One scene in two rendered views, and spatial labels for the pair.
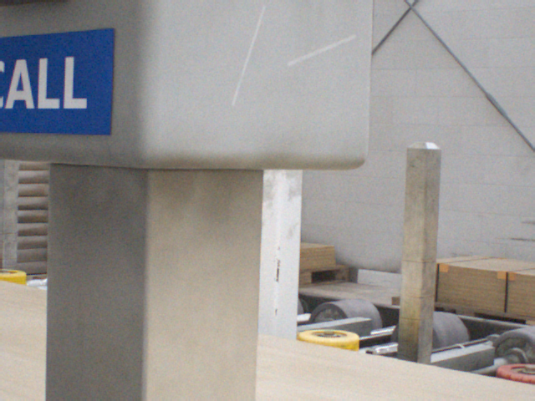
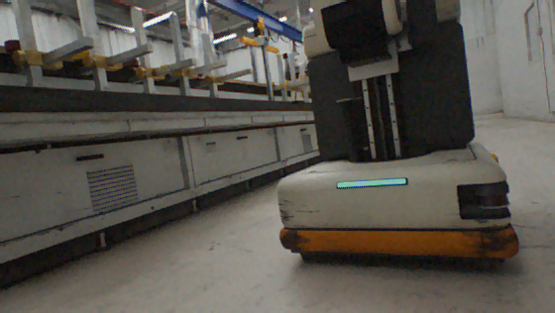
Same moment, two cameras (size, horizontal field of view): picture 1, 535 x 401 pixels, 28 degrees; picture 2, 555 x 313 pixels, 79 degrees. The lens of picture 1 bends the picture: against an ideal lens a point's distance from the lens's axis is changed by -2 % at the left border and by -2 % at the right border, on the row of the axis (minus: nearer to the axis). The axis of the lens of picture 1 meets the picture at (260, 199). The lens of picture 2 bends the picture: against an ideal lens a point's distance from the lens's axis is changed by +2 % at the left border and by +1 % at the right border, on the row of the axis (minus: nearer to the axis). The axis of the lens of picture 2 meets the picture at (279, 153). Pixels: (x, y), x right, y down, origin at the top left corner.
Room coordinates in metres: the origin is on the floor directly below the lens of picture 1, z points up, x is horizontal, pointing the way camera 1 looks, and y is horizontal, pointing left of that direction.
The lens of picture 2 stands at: (0.93, 2.68, 0.41)
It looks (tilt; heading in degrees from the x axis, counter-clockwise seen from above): 3 degrees down; 256
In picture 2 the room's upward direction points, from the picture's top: 8 degrees counter-clockwise
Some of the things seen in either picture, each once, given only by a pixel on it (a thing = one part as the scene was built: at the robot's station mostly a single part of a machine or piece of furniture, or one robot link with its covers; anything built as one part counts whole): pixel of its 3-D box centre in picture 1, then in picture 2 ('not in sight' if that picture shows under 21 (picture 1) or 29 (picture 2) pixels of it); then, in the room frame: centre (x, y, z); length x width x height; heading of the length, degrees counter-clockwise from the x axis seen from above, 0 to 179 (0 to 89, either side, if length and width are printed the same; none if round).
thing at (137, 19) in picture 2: not in sight; (144, 58); (1.08, 0.94, 0.88); 0.04 x 0.04 x 0.48; 48
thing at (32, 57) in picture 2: not in sight; (38, 59); (1.40, 1.29, 0.80); 0.14 x 0.06 x 0.05; 48
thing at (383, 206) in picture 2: not in sight; (392, 189); (0.26, 1.64, 0.16); 0.67 x 0.64 x 0.25; 48
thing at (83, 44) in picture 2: not in sight; (52, 57); (1.35, 1.32, 0.80); 0.43 x 0.03 x 0.04; 138
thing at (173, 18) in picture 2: not in sight; (179, 57); (0.91, 0.76, 0.92); 0.04 x 0.04 x 0.48; 48
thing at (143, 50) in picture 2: not in sight; (114, 60); (1.18, 1.13, 0.82); 0.43 x 0.03 x 0.04; 138
